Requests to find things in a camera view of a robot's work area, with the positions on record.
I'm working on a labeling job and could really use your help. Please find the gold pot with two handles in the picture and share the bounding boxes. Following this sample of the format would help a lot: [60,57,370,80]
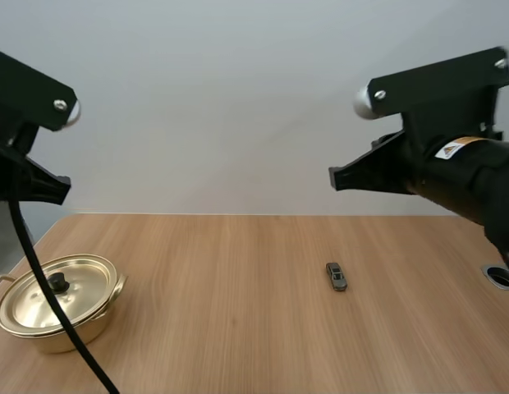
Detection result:
[0,253,129,355]

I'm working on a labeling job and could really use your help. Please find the small grey toy car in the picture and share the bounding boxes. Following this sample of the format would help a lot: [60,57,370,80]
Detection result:
[324,261,349,294]

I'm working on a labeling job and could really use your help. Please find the gold lid with black knob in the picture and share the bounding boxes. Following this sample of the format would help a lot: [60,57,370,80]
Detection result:
[0,254,118,339]

